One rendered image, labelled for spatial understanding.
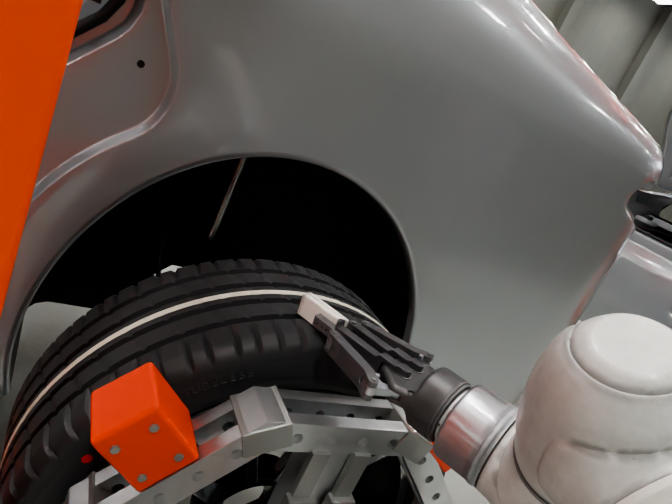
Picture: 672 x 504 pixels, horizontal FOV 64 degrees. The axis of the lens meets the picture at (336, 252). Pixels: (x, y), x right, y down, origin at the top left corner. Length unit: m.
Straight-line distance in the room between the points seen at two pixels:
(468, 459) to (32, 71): 0.47
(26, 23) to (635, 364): 0.40
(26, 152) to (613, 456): 0.40
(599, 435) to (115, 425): 0.41
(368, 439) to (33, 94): 0.51
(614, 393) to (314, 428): 0.36
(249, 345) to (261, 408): 0.08
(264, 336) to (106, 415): 0.19
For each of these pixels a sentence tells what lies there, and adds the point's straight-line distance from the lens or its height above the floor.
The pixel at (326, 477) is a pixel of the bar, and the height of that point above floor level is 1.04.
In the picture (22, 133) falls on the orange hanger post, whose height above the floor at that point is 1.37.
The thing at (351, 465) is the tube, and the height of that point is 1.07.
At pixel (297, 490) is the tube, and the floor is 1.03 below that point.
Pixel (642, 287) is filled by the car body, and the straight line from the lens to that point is 3.20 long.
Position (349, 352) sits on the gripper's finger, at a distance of 0.61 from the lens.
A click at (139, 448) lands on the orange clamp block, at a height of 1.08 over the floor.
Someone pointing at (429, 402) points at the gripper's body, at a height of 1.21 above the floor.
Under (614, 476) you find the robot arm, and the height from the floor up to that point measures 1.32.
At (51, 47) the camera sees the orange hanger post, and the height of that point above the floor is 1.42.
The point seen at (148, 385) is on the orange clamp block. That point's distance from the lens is 0.59.
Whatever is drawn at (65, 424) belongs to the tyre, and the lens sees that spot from 0.70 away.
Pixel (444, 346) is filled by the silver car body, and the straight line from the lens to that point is 1.36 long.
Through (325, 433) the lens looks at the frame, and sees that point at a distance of 0.65.
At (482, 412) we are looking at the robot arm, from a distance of 0.57.
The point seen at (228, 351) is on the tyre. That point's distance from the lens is 0.65.
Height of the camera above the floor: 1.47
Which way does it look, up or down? 17 degrees down
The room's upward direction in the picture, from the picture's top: 25 degrees clockwise
